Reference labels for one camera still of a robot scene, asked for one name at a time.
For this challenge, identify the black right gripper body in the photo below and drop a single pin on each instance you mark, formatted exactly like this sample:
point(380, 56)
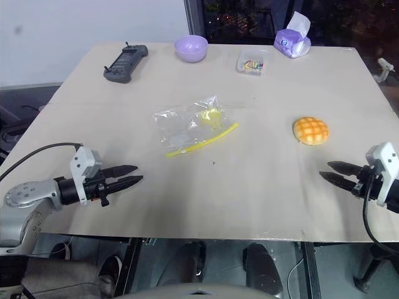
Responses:
point(365, 182)

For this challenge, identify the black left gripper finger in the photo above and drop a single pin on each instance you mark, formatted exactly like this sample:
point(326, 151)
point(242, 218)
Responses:
point(124, 182)
point(120, 170)

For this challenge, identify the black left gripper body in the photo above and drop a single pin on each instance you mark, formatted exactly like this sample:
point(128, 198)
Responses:
point(96, 186)

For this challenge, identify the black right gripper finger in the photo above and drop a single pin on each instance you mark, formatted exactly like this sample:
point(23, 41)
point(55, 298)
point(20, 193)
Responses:
point(336, 179)
point(344, 167)

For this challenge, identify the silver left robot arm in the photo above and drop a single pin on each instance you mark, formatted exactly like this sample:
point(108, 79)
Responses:
point(28, 202)

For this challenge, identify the round melon pan bread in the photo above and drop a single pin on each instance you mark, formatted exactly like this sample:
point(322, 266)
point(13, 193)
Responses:
point(310, 130)

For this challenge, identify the clear zip bag yellow seal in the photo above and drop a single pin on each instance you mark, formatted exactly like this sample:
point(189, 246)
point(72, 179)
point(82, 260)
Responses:
point(194, 124)

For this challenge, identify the black and white shoe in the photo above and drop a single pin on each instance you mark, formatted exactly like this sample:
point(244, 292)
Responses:
point(109, 266)

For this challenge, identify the black table leg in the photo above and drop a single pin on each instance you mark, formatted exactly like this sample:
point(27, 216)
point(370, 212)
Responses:
point(129, 264)
point(310, 268)

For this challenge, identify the white device beside table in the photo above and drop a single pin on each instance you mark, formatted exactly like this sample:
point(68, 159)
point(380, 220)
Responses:
point(385, 69)

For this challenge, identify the dark grey handheld controller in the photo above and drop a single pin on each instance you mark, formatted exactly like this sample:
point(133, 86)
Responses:
point(125, 63)

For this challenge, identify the dark rounded robot foot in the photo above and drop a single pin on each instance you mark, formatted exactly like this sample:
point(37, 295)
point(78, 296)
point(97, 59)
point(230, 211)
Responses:
point(261, 268)

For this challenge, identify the purple tissue pack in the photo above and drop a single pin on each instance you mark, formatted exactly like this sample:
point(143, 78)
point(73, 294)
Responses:
point(293, 40)

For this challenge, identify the clear box with coloured clips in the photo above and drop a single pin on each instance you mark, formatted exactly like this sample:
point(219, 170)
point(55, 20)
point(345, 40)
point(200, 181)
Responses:
point(252, 62)

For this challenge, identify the purple plastic bowl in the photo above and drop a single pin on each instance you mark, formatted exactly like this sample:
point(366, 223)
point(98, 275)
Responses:
point(190, 48)

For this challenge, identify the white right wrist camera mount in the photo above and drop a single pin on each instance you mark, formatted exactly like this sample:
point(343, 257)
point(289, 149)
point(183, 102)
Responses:
point(384, 168)

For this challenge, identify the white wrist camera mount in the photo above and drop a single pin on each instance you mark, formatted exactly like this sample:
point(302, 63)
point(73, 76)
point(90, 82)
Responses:
point(83, 162)
point(384, 168)

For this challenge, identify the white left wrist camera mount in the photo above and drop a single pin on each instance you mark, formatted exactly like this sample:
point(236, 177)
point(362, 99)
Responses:
point(83, 162)

